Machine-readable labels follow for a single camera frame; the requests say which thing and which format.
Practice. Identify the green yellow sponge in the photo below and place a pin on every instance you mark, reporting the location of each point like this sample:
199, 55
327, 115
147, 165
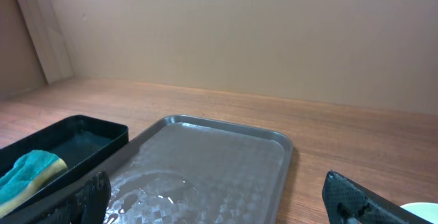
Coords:
27, 176

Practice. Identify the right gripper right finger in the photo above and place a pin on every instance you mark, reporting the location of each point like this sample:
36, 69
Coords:
347, 201

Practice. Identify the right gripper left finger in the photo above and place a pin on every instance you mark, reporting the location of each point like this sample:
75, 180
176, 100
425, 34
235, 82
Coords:
87, 205

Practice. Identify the brown plastic serving tray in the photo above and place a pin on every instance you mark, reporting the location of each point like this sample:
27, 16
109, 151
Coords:
187, 169

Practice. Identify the white plate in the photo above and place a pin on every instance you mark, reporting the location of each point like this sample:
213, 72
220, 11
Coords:
425, 210

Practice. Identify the black rectangular tray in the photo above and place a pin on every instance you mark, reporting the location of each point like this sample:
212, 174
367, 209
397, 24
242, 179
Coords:
81, 141

